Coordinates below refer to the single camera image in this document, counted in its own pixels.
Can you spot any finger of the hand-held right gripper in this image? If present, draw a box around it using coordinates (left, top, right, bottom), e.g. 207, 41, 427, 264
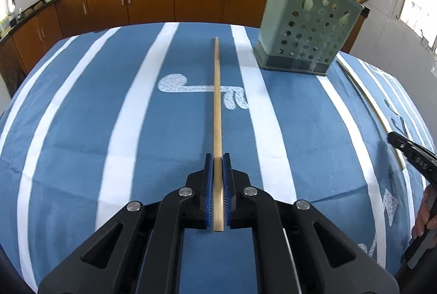
387, 131, 437, 185

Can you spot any bright window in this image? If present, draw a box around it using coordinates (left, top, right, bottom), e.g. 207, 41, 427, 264
398, 0, 437, 52

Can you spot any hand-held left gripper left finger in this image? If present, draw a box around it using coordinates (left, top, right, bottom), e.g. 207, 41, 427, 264
38, 153, 215, 294

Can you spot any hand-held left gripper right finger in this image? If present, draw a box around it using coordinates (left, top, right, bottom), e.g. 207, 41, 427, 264
222, 152, 400, 294

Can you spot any person's right hand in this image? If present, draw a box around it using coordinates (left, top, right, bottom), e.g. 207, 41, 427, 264
411, 185, 437, 239

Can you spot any blue white striped tablecloth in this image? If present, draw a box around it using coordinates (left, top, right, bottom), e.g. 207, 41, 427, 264
0, 22, 431, 294

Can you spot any green perforated utensil holder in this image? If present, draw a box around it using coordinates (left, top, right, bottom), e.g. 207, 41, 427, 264
253, 0, 365, 77

